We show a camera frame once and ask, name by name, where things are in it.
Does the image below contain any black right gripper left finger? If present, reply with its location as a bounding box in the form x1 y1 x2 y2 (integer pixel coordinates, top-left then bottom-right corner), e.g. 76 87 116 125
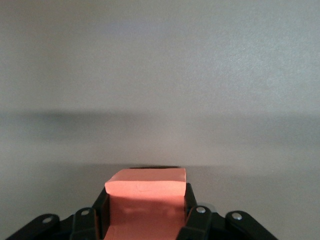
4 187 111 240

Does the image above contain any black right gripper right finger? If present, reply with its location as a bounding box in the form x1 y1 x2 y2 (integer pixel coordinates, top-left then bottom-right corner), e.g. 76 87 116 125
176 182 276 240

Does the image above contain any orange foam block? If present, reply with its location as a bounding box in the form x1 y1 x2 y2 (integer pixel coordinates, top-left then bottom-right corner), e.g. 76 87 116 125
104 167 188 240

